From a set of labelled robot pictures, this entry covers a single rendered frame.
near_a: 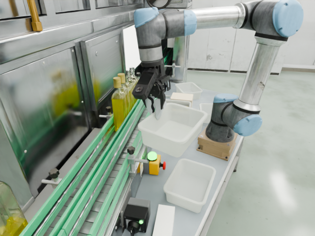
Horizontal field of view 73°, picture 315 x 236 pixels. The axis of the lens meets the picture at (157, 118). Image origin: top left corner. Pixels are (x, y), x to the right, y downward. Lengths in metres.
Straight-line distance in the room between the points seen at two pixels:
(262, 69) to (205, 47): 3.98
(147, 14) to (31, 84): 0.43
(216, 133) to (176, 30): 0.60
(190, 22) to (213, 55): 4.20
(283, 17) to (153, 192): 0.82
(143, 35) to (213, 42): 4.22
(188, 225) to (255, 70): 0.64
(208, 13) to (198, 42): 3.97
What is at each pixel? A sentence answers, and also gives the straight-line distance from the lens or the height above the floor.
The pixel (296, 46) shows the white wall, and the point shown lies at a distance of 5.70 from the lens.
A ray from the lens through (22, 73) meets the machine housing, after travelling 0.78.
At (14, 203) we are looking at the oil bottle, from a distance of 0.71.
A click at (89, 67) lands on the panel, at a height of 1.21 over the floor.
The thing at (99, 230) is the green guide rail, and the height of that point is 0.92.
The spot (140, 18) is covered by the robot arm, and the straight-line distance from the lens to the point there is 0.68.
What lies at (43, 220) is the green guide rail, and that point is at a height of 0.92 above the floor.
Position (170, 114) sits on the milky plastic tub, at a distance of 0.85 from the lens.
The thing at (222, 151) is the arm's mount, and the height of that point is 0.80.
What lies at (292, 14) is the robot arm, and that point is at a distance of 0.92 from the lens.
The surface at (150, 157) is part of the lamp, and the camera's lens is 1.00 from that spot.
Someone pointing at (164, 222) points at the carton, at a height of 0.81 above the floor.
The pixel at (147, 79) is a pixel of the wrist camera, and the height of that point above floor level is 1.26.
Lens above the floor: 1.49
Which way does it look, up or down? 30 degrees down
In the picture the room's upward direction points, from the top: straight up
